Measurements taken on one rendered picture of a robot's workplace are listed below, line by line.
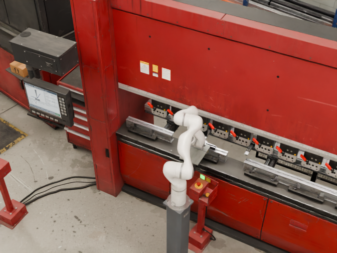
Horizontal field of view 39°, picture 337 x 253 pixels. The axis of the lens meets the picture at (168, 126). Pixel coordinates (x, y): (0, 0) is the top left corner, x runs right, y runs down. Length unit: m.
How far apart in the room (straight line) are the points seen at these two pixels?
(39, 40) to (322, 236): 2.90
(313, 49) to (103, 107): 1.96
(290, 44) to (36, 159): 3.44
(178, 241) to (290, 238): 1.06
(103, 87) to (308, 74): 1.76
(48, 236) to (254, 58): 2.75
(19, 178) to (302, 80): 3.39
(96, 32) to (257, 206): 2.06
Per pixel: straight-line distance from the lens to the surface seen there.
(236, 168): 4.34
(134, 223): 5.01
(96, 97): 4.36
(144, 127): 4.58
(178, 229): 4.00
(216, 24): 3.56
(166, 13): 3.72
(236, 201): 4.48
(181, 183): 3.66
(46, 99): 4.19
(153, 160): 4.63
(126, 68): 4.25
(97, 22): 3.88
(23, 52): 4.09
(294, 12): 5.58
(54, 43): 3.99
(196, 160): 4.20
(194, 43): 3.74
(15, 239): 5.11
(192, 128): 3.59
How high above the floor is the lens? 3.99
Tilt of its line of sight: 41 degrees down
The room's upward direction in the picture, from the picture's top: straight up
